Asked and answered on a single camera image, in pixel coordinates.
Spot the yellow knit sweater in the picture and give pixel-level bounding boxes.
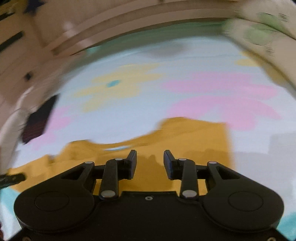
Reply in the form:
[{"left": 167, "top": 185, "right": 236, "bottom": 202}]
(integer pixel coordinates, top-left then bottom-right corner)
[{"left": 8, "top": 117, "right": 235, "bottom": 192}]

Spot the white pillow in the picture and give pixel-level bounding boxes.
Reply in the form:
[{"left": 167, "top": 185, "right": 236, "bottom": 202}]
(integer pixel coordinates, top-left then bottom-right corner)
[{"left": 1, "top": 86, "right": 34, "bottom": 175}]

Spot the dark maroon folded garment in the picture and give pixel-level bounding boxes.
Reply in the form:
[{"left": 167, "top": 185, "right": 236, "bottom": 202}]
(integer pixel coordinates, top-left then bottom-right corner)
[{"left": 21, "top": 94, "right": 59, "bottom": 144}]

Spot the floral bed sheet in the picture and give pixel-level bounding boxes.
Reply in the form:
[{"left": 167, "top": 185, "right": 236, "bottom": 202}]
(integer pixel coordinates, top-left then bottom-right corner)
[{"left": 1, "top": 23, "right": 295, "bottom": 240}]

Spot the wooden headboard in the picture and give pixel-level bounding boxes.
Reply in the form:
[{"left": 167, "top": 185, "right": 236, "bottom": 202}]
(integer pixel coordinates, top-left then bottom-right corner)
[{"left": 33, "top": 1, "right": 237, "bottom": 56}]

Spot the floral folded duvet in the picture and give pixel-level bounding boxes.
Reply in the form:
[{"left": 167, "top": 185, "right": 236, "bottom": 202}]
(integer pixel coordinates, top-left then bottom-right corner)
[{"left": 223, "top": 1, "right": 295, "bottom": 84}]

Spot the wall power socket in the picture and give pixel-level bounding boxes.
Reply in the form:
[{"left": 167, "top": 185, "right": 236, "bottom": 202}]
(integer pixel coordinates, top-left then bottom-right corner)
[{"left": 24, "top": 72, "right": 33, "bottom": 81}]

